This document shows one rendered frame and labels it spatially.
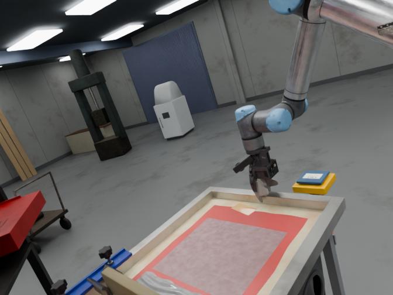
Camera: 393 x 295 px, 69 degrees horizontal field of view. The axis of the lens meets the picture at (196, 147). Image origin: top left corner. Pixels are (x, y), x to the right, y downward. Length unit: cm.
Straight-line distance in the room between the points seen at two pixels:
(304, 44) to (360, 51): 780
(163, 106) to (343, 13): 654
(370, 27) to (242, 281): 68
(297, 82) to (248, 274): 60
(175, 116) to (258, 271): 633
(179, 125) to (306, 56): 622
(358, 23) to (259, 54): 837
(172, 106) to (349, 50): 479
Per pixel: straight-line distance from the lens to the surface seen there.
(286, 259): 89
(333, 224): 97
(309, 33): 96
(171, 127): 721
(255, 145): 104
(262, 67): 911
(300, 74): 100
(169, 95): 711
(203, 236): 108
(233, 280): 87
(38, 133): 1071
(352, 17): 76
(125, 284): 84
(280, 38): 892
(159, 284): 96
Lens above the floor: 152
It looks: 15 degrees down
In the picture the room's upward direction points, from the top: 18 degrees counter-clockwise
